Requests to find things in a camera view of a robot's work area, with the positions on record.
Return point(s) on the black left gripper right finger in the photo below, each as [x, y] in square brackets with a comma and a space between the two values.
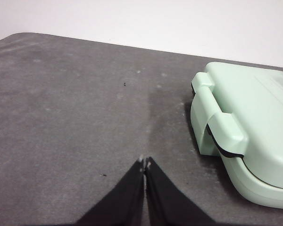
[167, 202]

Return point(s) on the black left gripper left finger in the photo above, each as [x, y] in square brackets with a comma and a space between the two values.
[122, 202]

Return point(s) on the mint green breakfast machine base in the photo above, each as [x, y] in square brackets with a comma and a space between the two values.
[238, 183]

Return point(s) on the mint green griddle cover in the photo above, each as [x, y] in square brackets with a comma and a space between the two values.
[261, 106]

